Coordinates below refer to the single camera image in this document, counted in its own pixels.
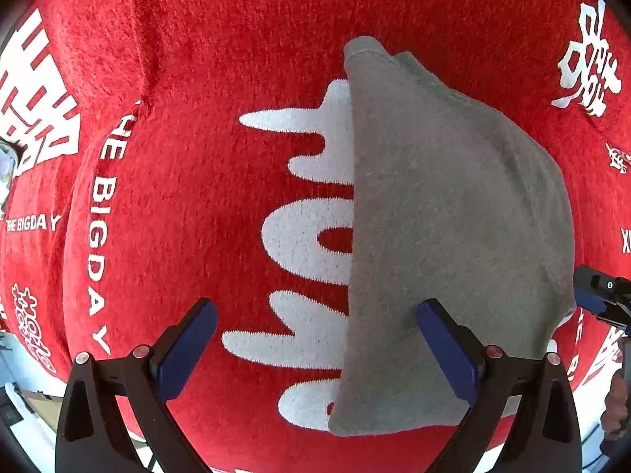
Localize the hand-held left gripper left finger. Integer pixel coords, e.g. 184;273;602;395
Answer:
55;297;219;473

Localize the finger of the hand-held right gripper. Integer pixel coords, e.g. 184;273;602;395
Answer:
573;265;631;315
596;302;631;338

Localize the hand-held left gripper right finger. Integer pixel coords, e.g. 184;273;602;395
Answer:
416;298;582;473

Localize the grey small garment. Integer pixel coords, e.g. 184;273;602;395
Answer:
328;36;577;437

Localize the person's right hand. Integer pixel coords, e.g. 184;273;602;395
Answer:
600;337;631;437

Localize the brown cardboard piece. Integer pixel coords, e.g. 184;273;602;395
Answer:
17;387;62;422

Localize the red printed blanket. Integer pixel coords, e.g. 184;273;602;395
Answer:
0;0;631;473

